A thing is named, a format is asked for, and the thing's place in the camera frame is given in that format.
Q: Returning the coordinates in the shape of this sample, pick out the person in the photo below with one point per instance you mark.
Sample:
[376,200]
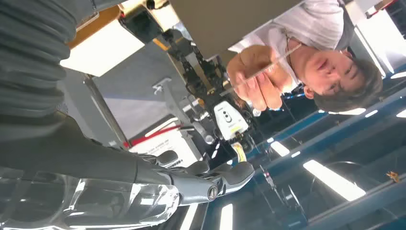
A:
[317,19]

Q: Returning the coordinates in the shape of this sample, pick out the red barrier belt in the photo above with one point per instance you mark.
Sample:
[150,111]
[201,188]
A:
[152,135]

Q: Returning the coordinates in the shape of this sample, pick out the silver kiosk stand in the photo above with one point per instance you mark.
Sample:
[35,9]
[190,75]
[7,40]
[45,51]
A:
[136,79]

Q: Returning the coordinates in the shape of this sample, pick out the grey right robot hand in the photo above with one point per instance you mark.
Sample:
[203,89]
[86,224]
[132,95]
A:
[79,165]

